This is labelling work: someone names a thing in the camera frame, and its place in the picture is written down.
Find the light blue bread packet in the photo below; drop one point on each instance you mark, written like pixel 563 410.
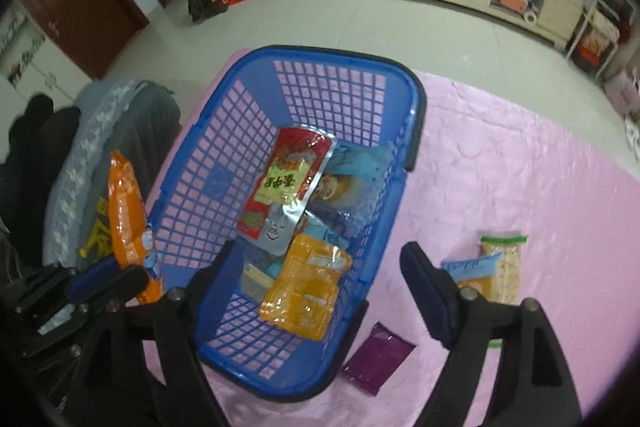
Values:
pixel 320 233

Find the long orange snack packet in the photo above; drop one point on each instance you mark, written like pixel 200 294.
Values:
pixel 127 217

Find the blue cartoon bread packet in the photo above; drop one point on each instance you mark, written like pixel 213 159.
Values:
pixel 352 184

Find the red snack packet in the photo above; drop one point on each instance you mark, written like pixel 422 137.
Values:
pixel 285 177

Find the grey chair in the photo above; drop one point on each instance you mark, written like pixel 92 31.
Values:
pixel 135 117

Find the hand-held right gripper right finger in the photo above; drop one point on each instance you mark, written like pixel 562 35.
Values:
pixel 430 297

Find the dark cloth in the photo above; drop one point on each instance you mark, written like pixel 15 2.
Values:
pixel 35 147

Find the green-edged cracker packet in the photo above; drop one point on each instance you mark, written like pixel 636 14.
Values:
pixel 506 267

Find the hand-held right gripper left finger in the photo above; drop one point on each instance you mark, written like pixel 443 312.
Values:
pixel 210 287

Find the metal rack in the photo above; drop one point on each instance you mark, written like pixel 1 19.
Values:
pixel 600 32

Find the clear bread packet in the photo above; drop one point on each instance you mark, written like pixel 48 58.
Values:
pixel 470 274

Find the clear square cracker packet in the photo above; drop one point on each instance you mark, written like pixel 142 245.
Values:
pixel 256 278

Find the tape roll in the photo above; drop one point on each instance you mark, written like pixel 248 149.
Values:
pixel 530 16

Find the pink table cloth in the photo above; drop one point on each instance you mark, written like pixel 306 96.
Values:
pixel 500 157

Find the pink white gift bag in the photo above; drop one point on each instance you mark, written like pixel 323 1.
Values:
pixel 622 94

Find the blue plastic basket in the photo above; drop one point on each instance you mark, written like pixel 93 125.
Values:
pixel 320 82

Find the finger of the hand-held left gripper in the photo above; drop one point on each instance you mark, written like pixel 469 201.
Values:
pixel 130 282
pixel 92 281

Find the orange yellow snack packet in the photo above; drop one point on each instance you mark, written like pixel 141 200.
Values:
pixel 305 287

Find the purple snack packet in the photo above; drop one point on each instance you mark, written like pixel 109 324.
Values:
pixel 377 359

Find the white cupboard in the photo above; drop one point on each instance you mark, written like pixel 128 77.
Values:
pixel 30 57

